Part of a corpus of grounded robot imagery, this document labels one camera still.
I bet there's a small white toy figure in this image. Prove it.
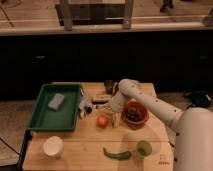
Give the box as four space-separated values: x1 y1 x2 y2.
79 93 93 119

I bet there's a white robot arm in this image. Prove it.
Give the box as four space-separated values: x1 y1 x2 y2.
107 79 213 171

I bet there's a grey blue sponge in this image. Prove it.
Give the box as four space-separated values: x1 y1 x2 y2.
48 93 65 110

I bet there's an orange red apple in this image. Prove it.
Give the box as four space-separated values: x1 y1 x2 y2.
97 115 109 128

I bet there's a dark metal spoon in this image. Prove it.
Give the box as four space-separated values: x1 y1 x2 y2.
92 95 111 104

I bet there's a green plastic cup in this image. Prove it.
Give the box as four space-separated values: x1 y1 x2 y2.
136 140 152 158

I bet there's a wooden frame stand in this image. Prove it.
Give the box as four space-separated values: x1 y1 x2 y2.
55 0 134 31

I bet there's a green chili pepper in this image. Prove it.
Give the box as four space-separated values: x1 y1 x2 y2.
103 148 131 160

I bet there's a blue black device on floor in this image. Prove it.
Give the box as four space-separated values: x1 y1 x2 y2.
190 92 212 108

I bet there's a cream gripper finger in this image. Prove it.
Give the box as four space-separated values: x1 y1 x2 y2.
104 108 114 117
112 113 121 128

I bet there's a green plastic tray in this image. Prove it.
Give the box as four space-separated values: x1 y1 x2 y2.
28 84 81 131

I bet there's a dark brown bowl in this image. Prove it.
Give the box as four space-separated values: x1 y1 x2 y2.
104 80 118 95

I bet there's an orange bowl with dark fruit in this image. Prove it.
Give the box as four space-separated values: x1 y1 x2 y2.
122 101 149 126

